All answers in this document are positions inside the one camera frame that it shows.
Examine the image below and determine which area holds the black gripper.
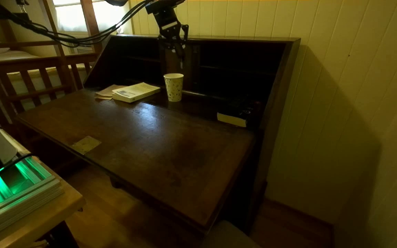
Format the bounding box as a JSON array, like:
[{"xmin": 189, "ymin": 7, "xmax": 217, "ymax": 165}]
[{"xmin": 145, "ymin": 0, "xmax": 191, "ymax": 69}]

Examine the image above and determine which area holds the white paper cup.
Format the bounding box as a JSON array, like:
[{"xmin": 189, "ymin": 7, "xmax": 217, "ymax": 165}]
[{"xmin": 163, "ymin": 71, "xmax": 185, "ymax": 103}]

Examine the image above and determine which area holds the white paperback book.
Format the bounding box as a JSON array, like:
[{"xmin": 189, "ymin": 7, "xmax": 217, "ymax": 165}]
[{"xmin": 111, "ymin": 81, "xmax": 162, "ymax": 104}]

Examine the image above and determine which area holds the brown paper envelope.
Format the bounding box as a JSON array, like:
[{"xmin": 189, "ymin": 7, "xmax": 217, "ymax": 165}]
[{"xmin": 94, "ymin": 84, "xmax": 127, "ymax": 100}]

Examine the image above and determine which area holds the black box with white label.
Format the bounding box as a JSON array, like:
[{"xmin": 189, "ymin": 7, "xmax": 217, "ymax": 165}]
[{"xmin": 217, "ymin": 100, "xmax": 261, "ymax": 129}]

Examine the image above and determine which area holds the white air conditioner unit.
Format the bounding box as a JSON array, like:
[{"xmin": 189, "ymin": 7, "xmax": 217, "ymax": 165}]
[{"xmin": 67, "ymin": 35, "xmax": 96, "ymax": 55}]

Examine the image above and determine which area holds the dark wooden secretary desk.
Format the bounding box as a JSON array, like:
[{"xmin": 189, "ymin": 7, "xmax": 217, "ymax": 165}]
[{"xmin": 12, "ymin": 33, "xmax": 301, "ymax": 239}]

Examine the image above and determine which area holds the small paper tag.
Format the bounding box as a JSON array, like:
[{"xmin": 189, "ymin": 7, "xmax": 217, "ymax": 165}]
[{"xmin": 72, "ymin": 135, "xmax": 102, "ymax": 155}]

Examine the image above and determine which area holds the green lit control box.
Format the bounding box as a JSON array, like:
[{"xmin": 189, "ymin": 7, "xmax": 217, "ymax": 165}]
[{"xmin": 0, "ymin": 122, "xmax": 67, "ymax": 239}]

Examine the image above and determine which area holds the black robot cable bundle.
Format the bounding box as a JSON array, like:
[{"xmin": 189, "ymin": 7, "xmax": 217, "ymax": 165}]
[{"xmin": 0, "ymin": 0, "xmax": 156, "ymax": 49}]

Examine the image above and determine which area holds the window with wooden frame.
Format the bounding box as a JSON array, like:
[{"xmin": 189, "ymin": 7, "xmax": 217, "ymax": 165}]
[{"xmin": 51, "ymin": 0, "xmax": 134, "ymax": 35}]

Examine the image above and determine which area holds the wooden slatted frame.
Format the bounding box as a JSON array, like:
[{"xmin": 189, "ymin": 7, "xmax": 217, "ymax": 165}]
[{"xmin": 0, "ymin": 0, "xmax": 100, "ymax": 128}]

